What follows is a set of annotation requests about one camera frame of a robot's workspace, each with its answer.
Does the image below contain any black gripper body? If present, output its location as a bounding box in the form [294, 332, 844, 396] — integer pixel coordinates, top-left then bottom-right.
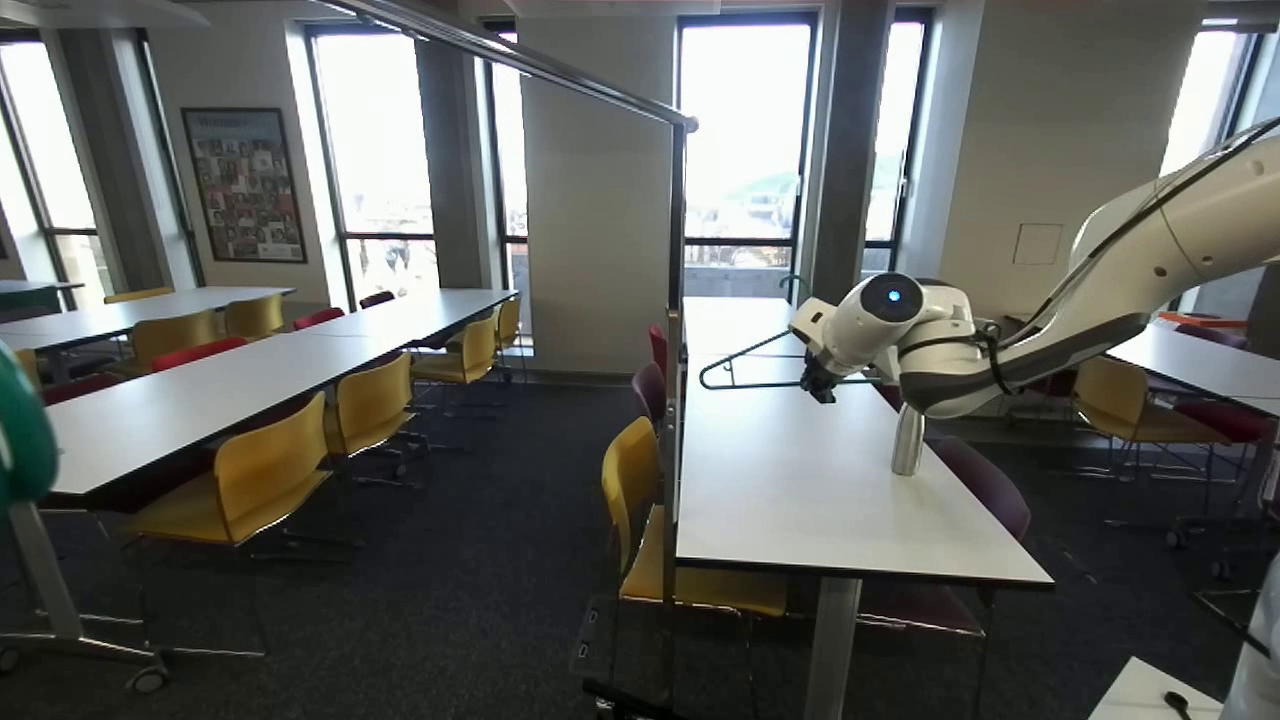
[799, 350, 848, 394]

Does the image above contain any purple chair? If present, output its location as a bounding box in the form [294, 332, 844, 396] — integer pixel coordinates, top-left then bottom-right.
[627, 362, 671, 431]
[856, 437, 1036, 639]

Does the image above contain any white table under poster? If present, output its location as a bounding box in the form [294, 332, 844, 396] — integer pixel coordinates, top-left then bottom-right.
[0, 284, 294, 355]

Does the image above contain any framed wall poster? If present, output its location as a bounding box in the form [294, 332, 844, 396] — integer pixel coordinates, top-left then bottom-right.
[181, 106, 313, 268]

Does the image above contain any dark red chair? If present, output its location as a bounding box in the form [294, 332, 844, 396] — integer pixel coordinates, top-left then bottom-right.
[40, 369, 127, 405]

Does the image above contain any black vertical rack pole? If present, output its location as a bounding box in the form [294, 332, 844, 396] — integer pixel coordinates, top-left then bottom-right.
[666, 123, 692, 405]

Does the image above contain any white short table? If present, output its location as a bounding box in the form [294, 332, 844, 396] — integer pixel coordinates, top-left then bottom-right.
[679, 294, 815, 366]

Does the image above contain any teal green rounded object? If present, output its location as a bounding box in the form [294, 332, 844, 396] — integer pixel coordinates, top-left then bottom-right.
[0, 350, 62, 516]

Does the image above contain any yellow chair with black legs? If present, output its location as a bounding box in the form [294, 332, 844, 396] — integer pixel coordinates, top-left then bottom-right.
[576, 414, 791, 716]

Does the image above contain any long white table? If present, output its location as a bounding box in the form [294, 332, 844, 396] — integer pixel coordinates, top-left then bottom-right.
[43, 284, 514, 511]

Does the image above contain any small white table corner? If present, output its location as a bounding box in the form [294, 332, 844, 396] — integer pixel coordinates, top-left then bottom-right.
[1087, 652, 1228, 720]

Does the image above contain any white work table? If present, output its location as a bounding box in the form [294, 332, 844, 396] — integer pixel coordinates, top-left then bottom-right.
[671, 354, 1056, 720]

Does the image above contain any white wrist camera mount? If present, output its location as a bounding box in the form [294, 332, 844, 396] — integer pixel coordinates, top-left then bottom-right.
[886, 400, 929, 482]

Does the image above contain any black framed window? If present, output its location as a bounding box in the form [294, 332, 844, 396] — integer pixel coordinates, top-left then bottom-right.
[0, 38, 116, 307]
[671, 12, 824, 305]
[1150, 12, 1280, 179]
[478, 52, 534, 354]
[856, 8, 937, 284]
[301, 20, 449, 312]

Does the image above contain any silver metal rod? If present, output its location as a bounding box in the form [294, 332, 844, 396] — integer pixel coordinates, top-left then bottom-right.
[333, 0, 704, 135]

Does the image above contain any green wire clothes hanger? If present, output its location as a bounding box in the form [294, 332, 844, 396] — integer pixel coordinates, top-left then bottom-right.
[692, 325, 886, 396]

